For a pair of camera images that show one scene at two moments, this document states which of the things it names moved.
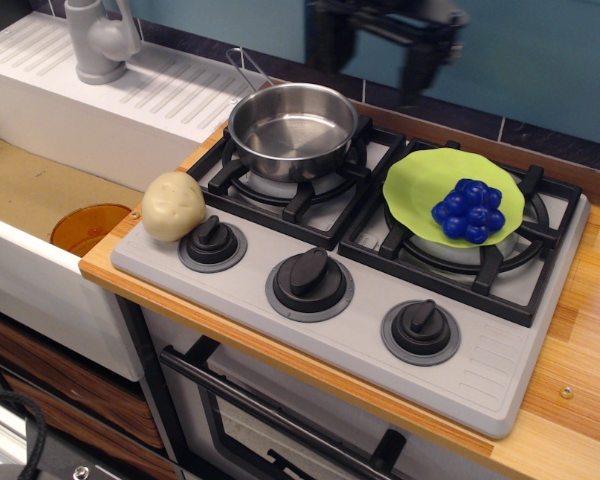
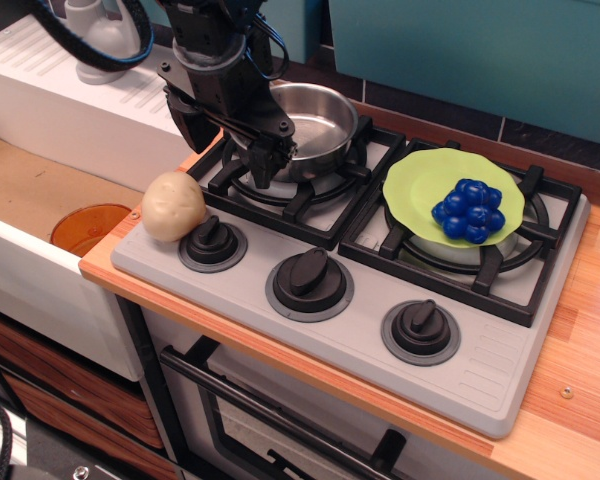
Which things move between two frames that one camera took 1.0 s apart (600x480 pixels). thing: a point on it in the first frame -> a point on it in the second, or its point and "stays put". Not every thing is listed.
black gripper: (430, 27) -> (221, 79)
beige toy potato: (173, 207) stays put
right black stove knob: (420, 333) stays put
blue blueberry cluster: (470, 212) stays put
